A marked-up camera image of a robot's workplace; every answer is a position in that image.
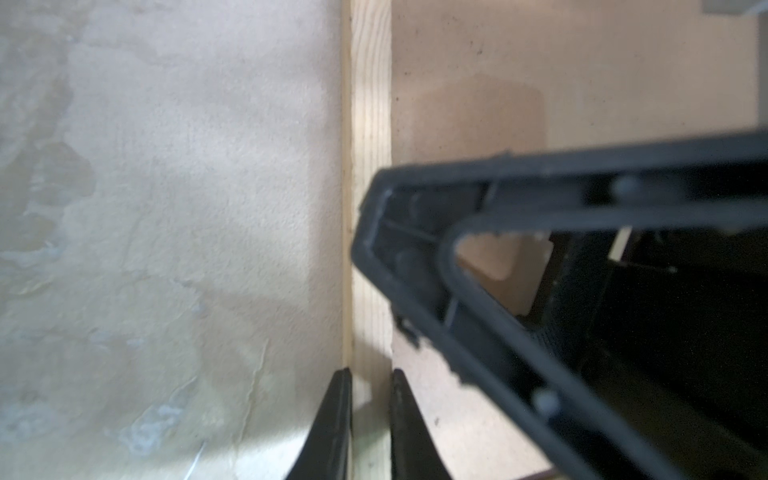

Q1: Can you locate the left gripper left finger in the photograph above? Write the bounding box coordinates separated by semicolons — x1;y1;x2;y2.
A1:
286;368;352;480

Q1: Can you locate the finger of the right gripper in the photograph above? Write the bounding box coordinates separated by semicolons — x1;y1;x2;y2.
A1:
351;131;767;479

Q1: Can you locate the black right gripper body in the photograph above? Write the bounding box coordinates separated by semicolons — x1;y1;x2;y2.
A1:
527;228;767;479

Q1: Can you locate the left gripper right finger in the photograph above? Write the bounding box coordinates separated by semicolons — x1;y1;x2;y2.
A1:
389;369;452;480

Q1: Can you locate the light wooden picture frame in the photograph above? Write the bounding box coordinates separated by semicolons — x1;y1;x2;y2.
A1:
341;1;393;479

